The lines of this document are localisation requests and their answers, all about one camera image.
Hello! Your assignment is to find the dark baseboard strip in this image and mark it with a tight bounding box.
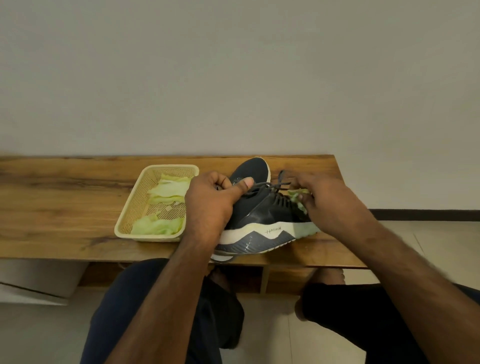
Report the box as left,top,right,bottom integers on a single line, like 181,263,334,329
369,208,480,222

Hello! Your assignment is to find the person's left leg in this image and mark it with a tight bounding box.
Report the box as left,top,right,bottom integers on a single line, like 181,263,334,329
208,266,234,294

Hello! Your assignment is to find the cream plastic mesh basket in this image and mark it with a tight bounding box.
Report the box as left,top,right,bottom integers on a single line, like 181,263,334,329
113,164,200,243

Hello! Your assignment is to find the grey shoelace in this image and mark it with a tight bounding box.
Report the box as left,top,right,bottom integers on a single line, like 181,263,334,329
243,170,293,197

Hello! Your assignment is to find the person's right forearm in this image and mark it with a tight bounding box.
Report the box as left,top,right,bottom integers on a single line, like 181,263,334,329
350,221,480,364

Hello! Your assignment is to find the person's left forearm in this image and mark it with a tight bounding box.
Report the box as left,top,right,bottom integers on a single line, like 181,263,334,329
104,232,217,364

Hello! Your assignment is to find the person's right hand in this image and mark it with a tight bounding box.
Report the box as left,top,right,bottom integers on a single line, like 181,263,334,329
286,170,380,248

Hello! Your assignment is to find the person's left hand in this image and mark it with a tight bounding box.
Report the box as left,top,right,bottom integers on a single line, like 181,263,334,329
182,171,256,250

